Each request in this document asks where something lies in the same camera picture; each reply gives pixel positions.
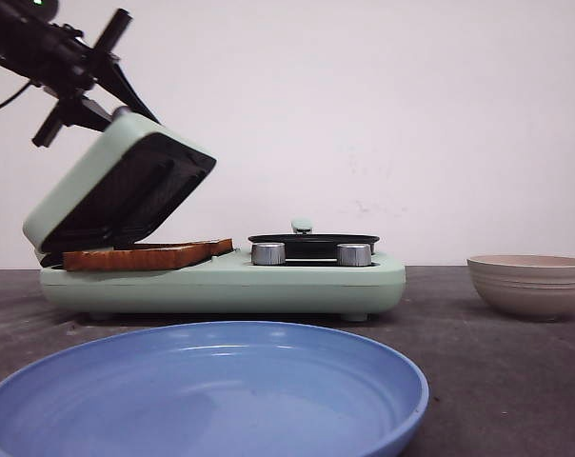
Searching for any right silver control knob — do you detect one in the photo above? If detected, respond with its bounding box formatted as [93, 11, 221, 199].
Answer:
[336, 243, 372, 267]

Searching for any blue round plate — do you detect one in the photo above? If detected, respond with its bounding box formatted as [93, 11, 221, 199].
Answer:
[0, 321, 429, 456]

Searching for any black round frying pan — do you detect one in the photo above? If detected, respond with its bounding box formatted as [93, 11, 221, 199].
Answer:
[248, 219, 380, 259]

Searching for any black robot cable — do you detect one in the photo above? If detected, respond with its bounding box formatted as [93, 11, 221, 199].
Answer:
[0, 47, 31, 115]

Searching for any beige ribbed bowl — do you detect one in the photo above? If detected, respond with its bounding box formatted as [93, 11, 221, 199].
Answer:
[466, 254, 575, 320]

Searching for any left silver control knob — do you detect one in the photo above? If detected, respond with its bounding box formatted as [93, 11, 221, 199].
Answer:
[251, 242, 286, 266]

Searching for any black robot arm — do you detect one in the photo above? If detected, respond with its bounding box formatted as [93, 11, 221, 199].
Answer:
[0, 1, 157, 147]

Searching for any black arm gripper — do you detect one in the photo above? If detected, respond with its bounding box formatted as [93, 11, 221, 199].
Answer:
[13, 9, 159, 147]

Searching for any silver control knob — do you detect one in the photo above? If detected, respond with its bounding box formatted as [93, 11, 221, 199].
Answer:
[251, 242, 286, 266]
[336, 243, 372, 267]

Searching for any mint green sandwich maker lid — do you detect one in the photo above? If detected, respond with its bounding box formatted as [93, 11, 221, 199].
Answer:
[23, 113, 216, 254]

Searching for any white bread slice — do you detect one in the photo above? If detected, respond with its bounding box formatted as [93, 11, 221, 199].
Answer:
[126, 238, 233, 263]
[63, 245, 210, 271]

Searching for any mint green breakfast maker base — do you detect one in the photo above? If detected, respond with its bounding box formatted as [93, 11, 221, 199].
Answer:
[40, 249, 406, 321]

